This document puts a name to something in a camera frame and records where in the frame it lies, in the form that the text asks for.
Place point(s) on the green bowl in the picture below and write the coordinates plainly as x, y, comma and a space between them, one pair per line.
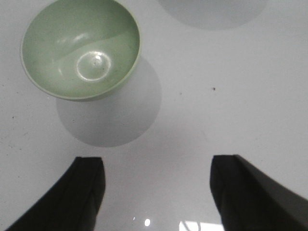
81, 50

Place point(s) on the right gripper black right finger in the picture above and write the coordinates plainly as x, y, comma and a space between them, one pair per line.
249, 200

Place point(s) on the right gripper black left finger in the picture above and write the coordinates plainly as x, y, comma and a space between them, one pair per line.
72, 203

